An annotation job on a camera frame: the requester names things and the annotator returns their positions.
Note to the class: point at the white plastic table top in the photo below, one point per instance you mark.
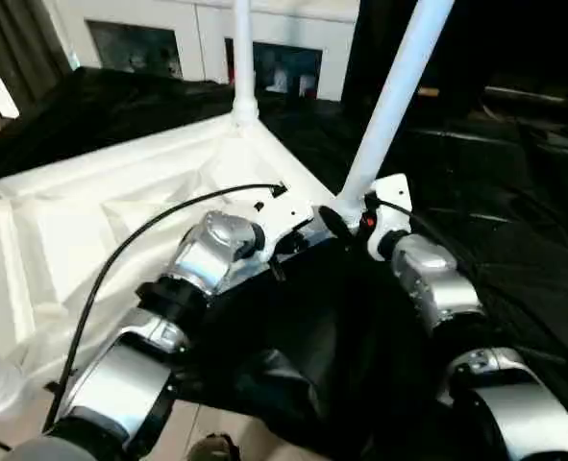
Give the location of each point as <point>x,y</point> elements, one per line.
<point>72,221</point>

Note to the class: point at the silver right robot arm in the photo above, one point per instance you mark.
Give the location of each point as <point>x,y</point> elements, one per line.
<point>437,288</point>

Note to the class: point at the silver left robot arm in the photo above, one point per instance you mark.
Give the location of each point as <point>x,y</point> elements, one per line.
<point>207,254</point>

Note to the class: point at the black mat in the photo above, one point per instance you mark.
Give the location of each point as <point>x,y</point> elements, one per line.
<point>312,336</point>

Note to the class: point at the small yellow label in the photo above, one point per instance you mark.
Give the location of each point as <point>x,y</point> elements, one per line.
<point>428,92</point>

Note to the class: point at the white cabinet with glass doors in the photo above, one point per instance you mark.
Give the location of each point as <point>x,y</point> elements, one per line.
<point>207,48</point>

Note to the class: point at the black left robot foot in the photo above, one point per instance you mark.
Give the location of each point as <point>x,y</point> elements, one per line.
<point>211,449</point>

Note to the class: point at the grey window curtain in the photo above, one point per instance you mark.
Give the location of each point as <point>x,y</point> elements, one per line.
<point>14,48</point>

